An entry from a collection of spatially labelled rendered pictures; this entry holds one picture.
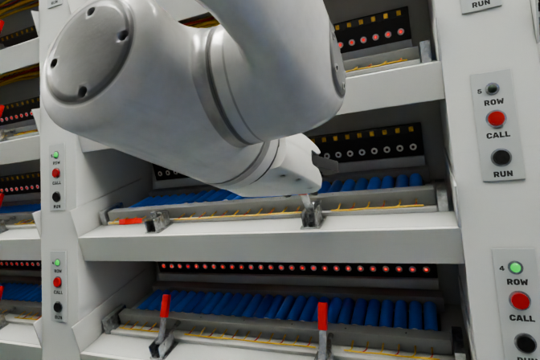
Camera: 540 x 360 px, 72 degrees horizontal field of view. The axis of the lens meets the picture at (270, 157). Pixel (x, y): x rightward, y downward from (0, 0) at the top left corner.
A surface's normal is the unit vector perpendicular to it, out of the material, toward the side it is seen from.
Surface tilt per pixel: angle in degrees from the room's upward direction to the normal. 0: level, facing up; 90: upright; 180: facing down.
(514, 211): 90
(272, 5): 118
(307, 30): 105
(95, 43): 78
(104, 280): 90
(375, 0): 90
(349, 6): 90
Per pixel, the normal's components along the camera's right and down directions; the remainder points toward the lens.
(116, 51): -0.32, -0.25
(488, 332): -0.40, -0.06
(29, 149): -0.36, 0.25
